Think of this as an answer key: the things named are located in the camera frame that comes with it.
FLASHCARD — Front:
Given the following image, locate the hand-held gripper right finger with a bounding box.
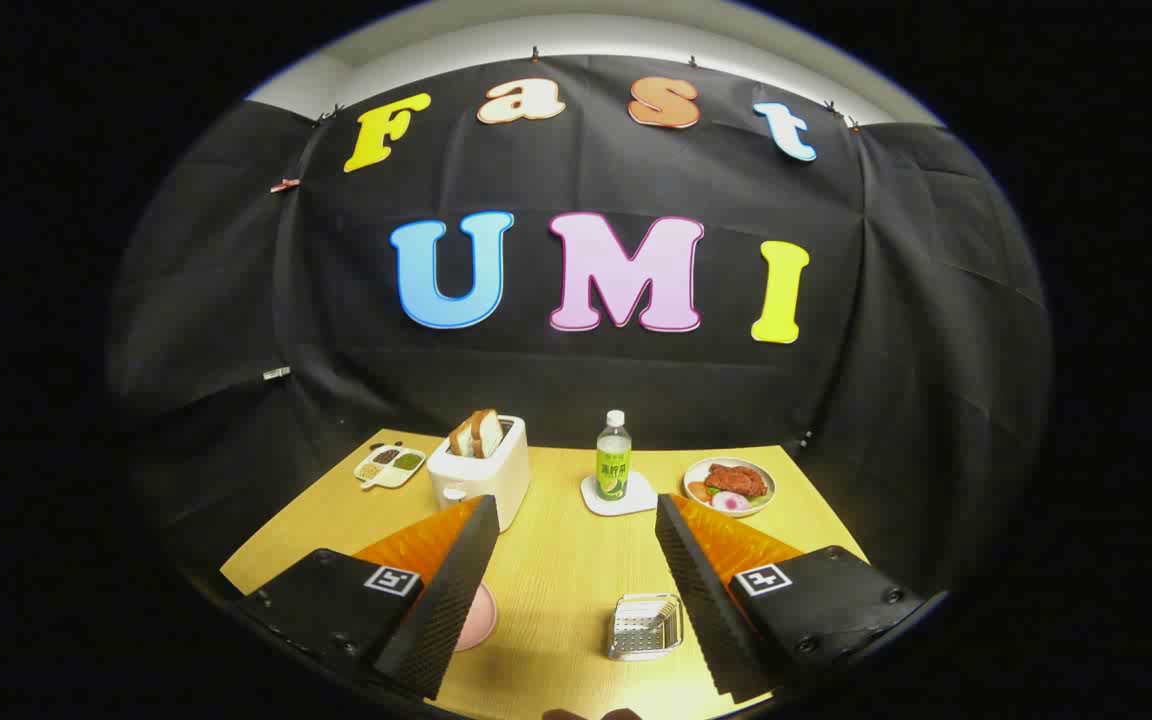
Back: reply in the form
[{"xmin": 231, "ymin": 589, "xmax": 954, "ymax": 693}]
[{"xmin": 654, "ymin": 492, "xmax": 927, "ymax": 704}]

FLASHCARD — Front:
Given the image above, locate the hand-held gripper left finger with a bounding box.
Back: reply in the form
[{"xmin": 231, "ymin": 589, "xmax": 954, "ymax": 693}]
[{"xmin": 236, "ymin": 493, "xmax": 502, "ymax": 701}]

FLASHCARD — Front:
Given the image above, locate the pink plate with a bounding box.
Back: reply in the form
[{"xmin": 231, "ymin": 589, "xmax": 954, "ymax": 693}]
[{"xmin": 454, "ymin": 583, "xmax": 498, "ymax": 653}]

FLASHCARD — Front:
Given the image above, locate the metal drain basket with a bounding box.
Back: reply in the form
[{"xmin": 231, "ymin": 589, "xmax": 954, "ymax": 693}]
[{"xmin": 607, "ymin": 593, "xmax": 685, "ymax": 662}]

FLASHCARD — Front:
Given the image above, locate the white food plate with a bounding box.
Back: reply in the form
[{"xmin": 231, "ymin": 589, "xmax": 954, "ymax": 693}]
[{"xmin": 683, "ymin": 457, "xmax": 777, "ymax": 518}]

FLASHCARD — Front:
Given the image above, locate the white toaster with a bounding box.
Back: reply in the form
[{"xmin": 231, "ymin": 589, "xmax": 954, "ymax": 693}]
[{"xmin": 426, "ymin": 415, "xmax": 532, "ymax": 533}]

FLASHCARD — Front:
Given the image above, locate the white square coaster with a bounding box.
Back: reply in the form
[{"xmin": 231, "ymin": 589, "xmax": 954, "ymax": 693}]
[{"xmin": 580, "ymin": 471, "xmax": 659, "ymax": 517}]

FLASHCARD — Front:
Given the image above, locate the brown meat piece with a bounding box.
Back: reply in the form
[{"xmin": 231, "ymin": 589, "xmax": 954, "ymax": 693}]
[{"xmin": 704, "ymin": 462, "xmax": 769, "ymax": 498}]

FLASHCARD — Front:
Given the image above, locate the white divided condiment dish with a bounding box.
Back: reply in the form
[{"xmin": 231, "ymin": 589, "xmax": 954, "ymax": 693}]
[{"xmin": 353, "ymin": 444, "xmax": 427, "ymax": 491}]

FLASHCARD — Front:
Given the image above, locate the green label drink bottle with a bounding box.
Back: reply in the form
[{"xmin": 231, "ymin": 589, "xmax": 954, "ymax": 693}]
[{"xmin": 595, "ymin": 409, "xmax": 633, "ymax": 502}]

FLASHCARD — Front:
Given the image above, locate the black backdrop cloth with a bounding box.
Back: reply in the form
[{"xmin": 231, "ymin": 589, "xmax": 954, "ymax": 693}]
[{"xmin": 106, "ymin": 50, "xmax": 1052, "ymax": 601}]

